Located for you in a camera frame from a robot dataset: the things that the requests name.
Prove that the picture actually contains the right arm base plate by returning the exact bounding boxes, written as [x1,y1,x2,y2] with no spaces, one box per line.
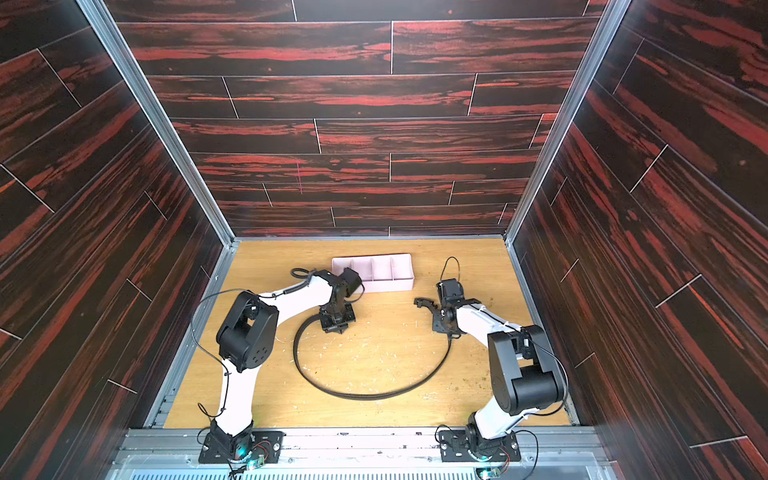
[435,426,521,463]

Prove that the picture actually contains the black leather belt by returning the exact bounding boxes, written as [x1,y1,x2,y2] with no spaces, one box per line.
[292,300,454,401]

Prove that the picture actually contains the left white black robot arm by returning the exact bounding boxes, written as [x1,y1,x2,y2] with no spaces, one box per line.
[212,268,362,437]

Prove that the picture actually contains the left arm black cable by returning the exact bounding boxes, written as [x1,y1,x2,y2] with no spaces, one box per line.
[190,266,319,421]

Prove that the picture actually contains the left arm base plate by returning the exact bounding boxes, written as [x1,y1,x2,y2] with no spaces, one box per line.
[198,429,285,468]

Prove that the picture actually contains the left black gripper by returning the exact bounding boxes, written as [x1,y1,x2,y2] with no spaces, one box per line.
[323,303,359,334]

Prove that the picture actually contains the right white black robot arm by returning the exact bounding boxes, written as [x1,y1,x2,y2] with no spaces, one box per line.
[427,300,568,441]

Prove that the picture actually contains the pink divided storage box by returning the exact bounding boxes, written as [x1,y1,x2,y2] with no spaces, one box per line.
[331,253,415,293]

